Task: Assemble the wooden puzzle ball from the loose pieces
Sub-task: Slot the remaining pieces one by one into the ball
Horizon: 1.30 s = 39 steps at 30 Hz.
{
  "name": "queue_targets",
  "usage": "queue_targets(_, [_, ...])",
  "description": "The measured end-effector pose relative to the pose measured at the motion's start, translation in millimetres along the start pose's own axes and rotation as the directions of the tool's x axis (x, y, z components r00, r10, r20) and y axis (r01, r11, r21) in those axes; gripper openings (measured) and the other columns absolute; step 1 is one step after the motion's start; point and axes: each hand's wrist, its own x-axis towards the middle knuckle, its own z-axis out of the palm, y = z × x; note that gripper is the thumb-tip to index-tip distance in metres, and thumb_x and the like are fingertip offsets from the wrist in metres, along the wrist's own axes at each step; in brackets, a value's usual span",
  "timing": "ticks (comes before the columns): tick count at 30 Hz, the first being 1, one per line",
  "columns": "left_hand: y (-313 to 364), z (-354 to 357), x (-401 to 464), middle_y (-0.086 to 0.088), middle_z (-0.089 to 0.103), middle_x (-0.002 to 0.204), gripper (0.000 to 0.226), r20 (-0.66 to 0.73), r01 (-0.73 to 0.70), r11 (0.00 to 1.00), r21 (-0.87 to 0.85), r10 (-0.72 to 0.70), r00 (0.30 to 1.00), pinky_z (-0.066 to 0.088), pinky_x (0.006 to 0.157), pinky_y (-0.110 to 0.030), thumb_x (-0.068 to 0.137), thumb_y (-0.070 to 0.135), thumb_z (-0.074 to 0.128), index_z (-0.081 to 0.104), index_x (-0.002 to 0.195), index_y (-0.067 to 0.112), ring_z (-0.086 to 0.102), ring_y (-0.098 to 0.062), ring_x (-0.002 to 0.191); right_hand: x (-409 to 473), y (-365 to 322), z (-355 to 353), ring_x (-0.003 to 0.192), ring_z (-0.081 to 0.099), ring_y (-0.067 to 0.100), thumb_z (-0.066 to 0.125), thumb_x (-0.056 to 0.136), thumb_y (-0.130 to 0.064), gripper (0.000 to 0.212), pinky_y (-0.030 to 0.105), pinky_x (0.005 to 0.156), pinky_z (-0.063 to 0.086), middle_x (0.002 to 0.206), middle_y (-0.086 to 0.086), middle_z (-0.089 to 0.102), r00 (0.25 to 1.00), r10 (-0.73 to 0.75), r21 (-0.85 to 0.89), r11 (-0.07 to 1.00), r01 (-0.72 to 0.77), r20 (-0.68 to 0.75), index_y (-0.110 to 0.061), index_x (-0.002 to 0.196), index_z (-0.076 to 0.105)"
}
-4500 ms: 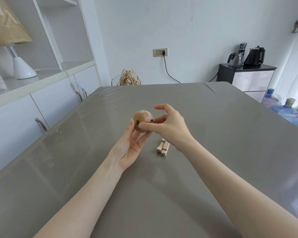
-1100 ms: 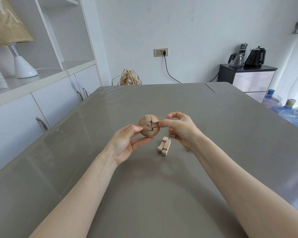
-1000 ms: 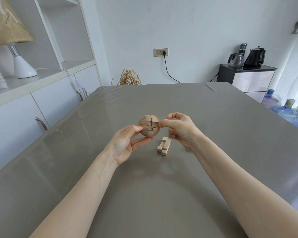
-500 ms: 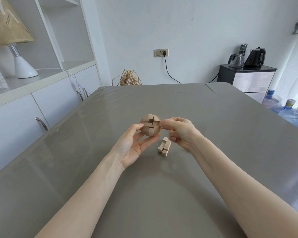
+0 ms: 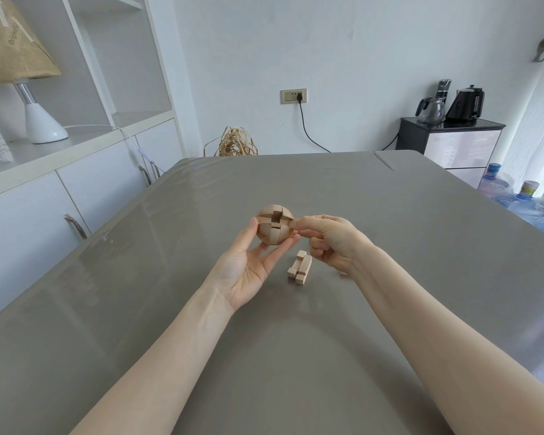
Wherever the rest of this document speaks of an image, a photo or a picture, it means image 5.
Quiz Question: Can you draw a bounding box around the person's right hand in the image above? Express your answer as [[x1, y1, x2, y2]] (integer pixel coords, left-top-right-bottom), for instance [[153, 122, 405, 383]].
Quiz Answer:
[[290, 214, 378, 277]]

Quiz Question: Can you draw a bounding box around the person's left hand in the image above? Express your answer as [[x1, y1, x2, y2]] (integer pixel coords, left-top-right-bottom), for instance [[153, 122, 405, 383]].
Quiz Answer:
[[203, 217, 303, 313]]

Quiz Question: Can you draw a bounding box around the wooden ball puzzle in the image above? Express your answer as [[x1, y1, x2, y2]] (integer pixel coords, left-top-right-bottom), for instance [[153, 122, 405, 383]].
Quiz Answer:
[[256, 205, 295, 246]]

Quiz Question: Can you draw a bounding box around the person's right forearm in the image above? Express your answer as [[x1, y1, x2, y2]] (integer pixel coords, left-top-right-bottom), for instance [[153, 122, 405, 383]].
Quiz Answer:
[[350, 246, 544, 435]]

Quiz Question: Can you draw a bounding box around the person's left forearm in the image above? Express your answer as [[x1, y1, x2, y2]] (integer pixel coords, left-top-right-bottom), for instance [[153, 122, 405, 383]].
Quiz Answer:
[[70, 285, 236, 435]]

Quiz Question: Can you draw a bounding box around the wooden puzzle piece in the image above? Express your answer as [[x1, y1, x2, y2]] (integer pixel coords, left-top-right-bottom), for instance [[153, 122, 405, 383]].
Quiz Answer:
[[295, 256, 312, 286], [288, 250, 307, 281]]

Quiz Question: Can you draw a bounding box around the grey table cover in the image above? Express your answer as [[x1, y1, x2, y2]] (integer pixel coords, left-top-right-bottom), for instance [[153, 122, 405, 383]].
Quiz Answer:
[[0, 150, 544, 435]]

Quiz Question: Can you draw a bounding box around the bundle of dried straw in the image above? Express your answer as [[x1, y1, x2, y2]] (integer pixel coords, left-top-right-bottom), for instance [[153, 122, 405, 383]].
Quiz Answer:
[[203, 127, 259, 157]]

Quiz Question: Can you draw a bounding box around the glass kettle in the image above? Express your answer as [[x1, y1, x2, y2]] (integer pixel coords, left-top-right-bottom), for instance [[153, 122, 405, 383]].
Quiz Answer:
[[415, 97, 446, 127]]

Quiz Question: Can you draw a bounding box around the black and white side cabinet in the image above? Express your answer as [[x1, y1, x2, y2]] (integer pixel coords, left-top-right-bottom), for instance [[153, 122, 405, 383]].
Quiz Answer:
[[395, 117, 507, 189]]

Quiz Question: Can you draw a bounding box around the white shelf cabinet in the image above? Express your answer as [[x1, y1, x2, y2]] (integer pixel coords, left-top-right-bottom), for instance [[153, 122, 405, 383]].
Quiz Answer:
[[0, 0, 187, 327]]

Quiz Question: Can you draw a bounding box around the blue water jug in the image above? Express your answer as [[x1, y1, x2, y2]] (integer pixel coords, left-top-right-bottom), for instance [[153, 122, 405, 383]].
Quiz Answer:
[[507, 180, 544, 243], [477, 163, 518, 210]]

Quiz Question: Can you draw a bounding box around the black electric kettle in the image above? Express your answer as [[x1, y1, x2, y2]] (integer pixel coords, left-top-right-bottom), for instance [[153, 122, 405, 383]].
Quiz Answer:
[[445, 85, 485, 122]]

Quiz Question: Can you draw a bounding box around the table lamp with beige shade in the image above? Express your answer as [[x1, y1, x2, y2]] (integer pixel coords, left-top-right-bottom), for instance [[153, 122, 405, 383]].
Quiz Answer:
[[0, 0, 69, 145]]

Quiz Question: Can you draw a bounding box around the white curtain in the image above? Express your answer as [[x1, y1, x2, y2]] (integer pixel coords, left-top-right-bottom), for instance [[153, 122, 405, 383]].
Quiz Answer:
[[499, 0, 544, 198]]

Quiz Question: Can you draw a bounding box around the black plug with cable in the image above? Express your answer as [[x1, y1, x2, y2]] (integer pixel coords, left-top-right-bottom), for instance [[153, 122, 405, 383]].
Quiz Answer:
[[296, 91, 332, 153]]

